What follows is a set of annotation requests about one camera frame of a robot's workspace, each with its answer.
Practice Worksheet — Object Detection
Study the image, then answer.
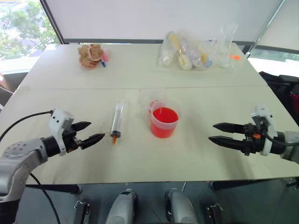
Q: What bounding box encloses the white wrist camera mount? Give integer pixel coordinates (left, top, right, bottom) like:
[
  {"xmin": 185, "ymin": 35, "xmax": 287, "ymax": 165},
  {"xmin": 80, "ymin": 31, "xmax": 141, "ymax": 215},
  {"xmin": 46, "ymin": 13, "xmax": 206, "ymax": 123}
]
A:
[
  {"xmin": 249, "ymin": 105, "xmax": 278, "ymax": 156},
  {"xmin": 48, "ymin": 108, "xmax": 75, "ymax": 156}
]

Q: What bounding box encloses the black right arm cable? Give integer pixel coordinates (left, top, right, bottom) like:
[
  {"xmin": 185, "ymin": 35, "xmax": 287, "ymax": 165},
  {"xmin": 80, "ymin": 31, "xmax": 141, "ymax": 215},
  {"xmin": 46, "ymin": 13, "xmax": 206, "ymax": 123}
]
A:
[{"xmin": 263, "ymin": 118, "xmax": 299, "ymax": 147}]

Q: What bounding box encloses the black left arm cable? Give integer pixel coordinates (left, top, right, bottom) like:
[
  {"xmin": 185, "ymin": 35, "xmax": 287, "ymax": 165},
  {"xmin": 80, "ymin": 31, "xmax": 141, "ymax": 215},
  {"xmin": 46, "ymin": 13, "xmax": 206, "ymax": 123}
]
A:
[{"xmin": 0, "ymin": 111, "xmax": 61, "ymax": 224}]

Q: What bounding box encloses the cup of red liquid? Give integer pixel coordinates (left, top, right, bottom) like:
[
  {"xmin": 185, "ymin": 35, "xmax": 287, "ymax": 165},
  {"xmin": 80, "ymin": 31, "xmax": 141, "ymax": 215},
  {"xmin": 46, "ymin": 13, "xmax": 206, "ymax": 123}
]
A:
[{"xmin": 146, "ymin": 99, "xmax": 182, "ymax": 139}]

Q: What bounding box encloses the black table clamp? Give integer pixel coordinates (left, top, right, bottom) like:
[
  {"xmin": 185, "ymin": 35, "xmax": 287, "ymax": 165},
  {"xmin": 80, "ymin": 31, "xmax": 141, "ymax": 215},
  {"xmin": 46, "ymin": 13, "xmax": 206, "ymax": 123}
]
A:
[
  {"xmin": 205, "ymin": 203, "xmax": 224, "ymax": 224},
  {"xmin": 73, "ymin": 200, "xmax": 91, "ymax": 224}
]

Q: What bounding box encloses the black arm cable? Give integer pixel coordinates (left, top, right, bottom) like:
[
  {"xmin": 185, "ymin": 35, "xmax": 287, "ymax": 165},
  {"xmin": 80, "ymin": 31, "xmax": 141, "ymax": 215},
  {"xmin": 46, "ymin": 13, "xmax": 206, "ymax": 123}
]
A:
[
  {"xmin": 0, "ymin": 111, "xmax": 61, "ymax": 224},
  {"xmin": 263, "ymin": 118, "xmax": 299, "ymax": 147}
]

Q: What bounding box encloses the grey rounded shape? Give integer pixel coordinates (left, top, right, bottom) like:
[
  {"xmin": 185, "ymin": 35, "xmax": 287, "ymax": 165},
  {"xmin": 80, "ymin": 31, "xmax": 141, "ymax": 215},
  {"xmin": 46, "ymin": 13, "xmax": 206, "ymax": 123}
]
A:
[
  {"xmin": 105, "ymin": 189, "xmax": 139, "ymax": 224},
  {"xmin": 164, "ymin": 188, "xmax": 199, "ymax": 224}
]

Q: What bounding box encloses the clear plastic bag of items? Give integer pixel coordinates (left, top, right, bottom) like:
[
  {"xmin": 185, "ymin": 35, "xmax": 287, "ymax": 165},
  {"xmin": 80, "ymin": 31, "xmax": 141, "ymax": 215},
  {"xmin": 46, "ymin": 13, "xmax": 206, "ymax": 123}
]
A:
[{"xmin": 156, "ymin": 29, "xmax": 221, "ymax": 71}]

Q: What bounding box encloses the clear plastic beaker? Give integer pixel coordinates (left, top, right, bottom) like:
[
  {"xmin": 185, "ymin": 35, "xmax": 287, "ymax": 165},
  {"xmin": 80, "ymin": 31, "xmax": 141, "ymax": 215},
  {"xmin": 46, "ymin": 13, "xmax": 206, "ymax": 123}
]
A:
[{"xmin": 214, "ymin": 22, "xmax": 238, "ymax": 70}]

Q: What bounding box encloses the white screen with black frame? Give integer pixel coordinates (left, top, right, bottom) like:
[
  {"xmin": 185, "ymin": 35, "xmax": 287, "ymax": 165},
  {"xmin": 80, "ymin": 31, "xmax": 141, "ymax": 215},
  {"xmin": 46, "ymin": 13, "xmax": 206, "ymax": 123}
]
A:
[{"xmin": 39, "ymin": 0, "xmax": 299, "ymax": 45}]

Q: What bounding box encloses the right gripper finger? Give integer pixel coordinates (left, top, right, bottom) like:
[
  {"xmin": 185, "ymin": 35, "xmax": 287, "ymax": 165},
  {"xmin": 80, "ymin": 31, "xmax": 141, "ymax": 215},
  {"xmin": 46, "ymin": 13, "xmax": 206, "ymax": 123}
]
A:
[
  {"xmin": 208, "ymin": 136, "xmax": 248, "ymax": 154},
  {"xmin": 212, "ymin": 122, "xmax": 246, "ymax": 134}
]

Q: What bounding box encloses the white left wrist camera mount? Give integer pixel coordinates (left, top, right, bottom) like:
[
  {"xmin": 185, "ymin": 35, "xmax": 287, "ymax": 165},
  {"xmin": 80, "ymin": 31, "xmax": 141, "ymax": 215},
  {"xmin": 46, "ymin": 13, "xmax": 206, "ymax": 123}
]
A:
[{"xmin": 48, "ymin": 108, "xmax": 75, "ymax": 156}]

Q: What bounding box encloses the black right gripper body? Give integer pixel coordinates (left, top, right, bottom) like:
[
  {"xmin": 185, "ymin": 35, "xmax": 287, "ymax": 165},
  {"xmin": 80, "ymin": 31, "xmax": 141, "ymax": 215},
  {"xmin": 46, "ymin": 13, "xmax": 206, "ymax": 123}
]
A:
[{"xmin": 242, "ymin": 116, "xmax": 267, "ymax": 156}]

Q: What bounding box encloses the small clear plastic cup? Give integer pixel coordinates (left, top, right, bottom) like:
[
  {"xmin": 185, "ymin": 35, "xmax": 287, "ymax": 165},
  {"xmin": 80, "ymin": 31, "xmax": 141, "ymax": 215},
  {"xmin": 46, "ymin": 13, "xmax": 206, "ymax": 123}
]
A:
[{"xmin": 138, "ymin": 91, "xmax": 169, "ymax": 110}]

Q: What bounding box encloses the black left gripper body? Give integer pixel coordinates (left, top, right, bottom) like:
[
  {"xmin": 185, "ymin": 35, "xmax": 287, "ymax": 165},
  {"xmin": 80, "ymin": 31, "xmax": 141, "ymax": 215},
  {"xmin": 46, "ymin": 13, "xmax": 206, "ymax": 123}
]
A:
[{"xmin": 62, "ymin": 125, "xmax": 84, "ymax": 154}]

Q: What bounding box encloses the clear syringe with orange tip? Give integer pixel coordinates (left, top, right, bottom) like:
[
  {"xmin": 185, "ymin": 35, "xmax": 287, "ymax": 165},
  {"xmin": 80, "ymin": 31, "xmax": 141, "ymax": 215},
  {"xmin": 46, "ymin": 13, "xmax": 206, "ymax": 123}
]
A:
[{"xmin": 109, "ymin": 100, "xmax": 128, "ymax": 147}]

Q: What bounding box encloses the black bag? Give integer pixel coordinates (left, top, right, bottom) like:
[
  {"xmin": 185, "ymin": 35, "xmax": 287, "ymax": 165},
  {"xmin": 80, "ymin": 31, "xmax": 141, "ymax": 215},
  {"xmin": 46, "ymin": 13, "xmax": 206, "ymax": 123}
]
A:
[{"xmin": 258, "ymin": 71, "xmax": 299, "ymax": 131}]

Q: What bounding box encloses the brown lumpy model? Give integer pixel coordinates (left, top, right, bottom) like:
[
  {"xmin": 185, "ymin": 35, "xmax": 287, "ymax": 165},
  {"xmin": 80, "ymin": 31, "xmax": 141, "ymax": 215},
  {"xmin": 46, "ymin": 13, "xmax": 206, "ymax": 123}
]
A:
[{"xmin": 78, "ymin": 43, "xmax": 105, "ymax": 70}]

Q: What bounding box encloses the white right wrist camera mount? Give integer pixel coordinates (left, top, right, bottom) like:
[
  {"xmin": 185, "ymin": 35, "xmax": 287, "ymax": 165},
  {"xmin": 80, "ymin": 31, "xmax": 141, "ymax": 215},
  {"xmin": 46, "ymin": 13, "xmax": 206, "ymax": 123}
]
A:
[{"xmin": 249, "ymin": 105, "xmax": 278, "ymax": 156}]

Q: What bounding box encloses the black table frame bar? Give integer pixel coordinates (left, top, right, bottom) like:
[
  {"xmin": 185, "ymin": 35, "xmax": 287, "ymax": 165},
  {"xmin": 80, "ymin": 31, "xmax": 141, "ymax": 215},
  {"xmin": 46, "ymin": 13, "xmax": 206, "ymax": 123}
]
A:
[
  {"xmin": 25, "ymin": 184, "xmax": 82, "ymax": 194},
  {"xmin": 210, "ymin": 178, "xmax": 299, "ymax": 191}
]

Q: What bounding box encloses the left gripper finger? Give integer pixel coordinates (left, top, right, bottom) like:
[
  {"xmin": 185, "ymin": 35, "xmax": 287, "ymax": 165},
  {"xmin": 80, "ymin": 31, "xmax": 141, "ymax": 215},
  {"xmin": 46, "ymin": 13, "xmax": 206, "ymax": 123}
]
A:
[
  {"xmin": 79, "ymin": 133, "xmax": 106, "ymax": 150},
  {"xmin": 71, "ymin": 121, "xmax": 92, "ymax": 134}
]

